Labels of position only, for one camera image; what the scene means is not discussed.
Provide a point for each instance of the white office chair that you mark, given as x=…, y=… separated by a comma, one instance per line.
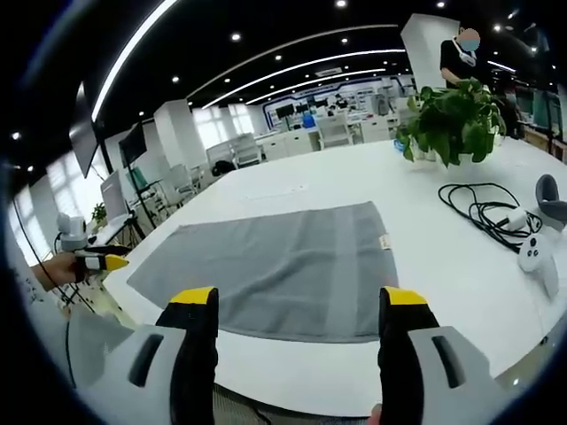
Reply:
x=247, y=152
x=334, y=133

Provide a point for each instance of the black bag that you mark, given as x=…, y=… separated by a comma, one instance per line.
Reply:
x=222, y=167

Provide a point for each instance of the grey headset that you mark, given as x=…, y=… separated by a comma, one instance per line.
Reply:
x=549, y=199

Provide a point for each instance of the person's left hand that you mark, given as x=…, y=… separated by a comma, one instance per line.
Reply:
x=64, y=270

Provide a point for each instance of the large black wall screen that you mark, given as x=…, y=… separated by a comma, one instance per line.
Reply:
x=84, y=137

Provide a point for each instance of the white power adapter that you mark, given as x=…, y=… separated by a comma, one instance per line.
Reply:
x=516, y=219

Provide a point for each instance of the small green plant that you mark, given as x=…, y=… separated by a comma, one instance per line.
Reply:
x=98, y=212

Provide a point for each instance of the silver laptop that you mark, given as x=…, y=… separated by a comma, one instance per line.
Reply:
x=113, y=197

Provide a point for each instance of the white handheld controller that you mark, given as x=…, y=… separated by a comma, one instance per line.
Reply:
x=538, y=261

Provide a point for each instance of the grey towel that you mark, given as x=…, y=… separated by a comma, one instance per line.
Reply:
x=283, y=270

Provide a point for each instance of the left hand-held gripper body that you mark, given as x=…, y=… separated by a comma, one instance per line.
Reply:
x=73, y=232

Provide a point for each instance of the green potted plant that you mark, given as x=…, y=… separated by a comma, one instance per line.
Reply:
x=456, y=119

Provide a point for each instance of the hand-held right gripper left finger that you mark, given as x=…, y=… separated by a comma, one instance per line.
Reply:
x=150, y=363

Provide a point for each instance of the black monitor on stand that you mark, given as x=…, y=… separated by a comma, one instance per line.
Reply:
x=132, y=146

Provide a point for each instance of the white table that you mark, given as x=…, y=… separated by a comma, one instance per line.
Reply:
x=354, y=186

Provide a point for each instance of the person's right hand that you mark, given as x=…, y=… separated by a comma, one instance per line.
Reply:
x=376, y=415

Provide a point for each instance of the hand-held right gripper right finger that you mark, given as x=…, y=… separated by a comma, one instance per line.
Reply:
x=425, y=367

